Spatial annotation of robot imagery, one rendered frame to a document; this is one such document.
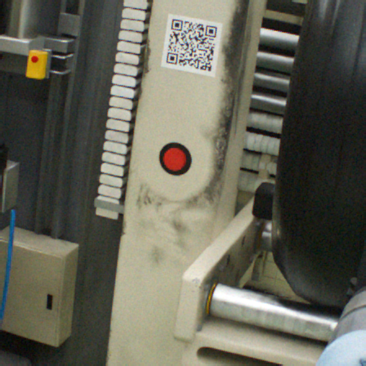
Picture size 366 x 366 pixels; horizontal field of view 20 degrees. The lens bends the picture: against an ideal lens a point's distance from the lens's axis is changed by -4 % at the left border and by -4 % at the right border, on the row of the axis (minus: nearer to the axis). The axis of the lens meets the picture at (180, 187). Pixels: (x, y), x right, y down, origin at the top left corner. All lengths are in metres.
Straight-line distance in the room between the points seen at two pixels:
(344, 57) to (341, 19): 0.05
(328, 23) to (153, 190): 0.41
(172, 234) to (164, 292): 0.09
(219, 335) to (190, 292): 0.08
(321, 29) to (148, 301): 0.52
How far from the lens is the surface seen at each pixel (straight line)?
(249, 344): 1.39
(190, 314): 1.37
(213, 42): 1.39
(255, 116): 1.82
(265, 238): 1.65
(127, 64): 1.45
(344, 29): 1.18
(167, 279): 1.49
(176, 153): 1.43
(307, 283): 1.31
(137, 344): 1.55
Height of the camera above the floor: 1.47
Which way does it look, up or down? 18 degrees down
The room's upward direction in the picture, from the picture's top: 8 degrees clockwise
